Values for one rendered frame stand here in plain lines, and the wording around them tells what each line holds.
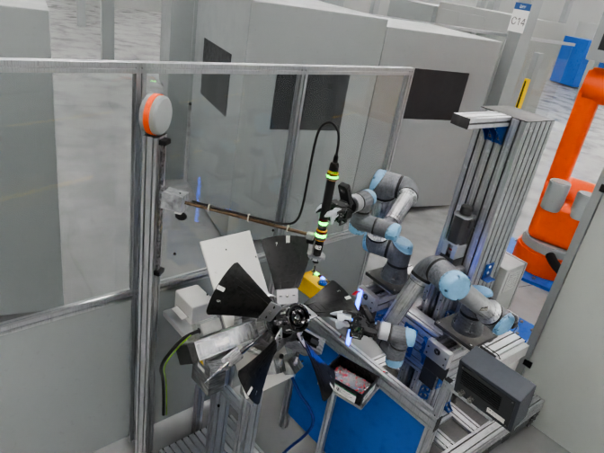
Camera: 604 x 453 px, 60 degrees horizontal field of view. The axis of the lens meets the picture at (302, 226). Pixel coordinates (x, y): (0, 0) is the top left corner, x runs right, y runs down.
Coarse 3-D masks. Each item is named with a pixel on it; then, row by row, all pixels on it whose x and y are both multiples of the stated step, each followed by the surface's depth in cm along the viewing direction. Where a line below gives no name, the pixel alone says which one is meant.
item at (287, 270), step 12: (264, 240) 222; (276, 240) 223; (300, 240) 224; (264, 252) 222; (276, 252) 222; (288, 252) 221; (300, 252) 222; (276, 264) 221; (288, 264) 220; (300, 264) 220; (276, 276) 220; (288, 276) 219; (300, 276) 218; (276, 288) 219; (288, 288) 217
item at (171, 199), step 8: (160, 192) 212; (168, 192) 212; (176, 192) 213; (184, 192) 214; (160, 200) 214; (168, 200) 212; (176, 200) 211; (184, 200) 213; (160, 208) 215; (168, 208) 213; (176, 208) 212; (184, 208) 215
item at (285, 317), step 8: (288, 304) 213; (296, 304) 211; (280, 312) 210; (288, 312) 207; (296, 312) 211; (304, 312) 213; (272, 320) 215; (280, 320) 209; (288, 320) 206; (296, 320) 210; (304, 320) 211; (272, 328) 214; (288, 328) 207; (296, 328) 208; (304, 328) 210; (288, 336) 218
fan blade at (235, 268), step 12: (228, 276) 198; (240, 276) 200; (216, 288) 197; (228, 288) 199; (240, 288) 201; (252, 288) 203; (228, 300) 201; (240, 300) 203; (252, 300) 204; (264, 300) 206; (216, 312) 201; (228, 312) 203; (240, 312) 205; (252, 312) 207
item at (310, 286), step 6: (306, 276) 268; (312, 276) 269; (306, 282) 266; (312, 282) 264; (318, 282) 264; (300, 288) 271; (306, 288) 267; (312, 288) 264; (318, 288) 260; (306, 294) 268; (312, 294) 265
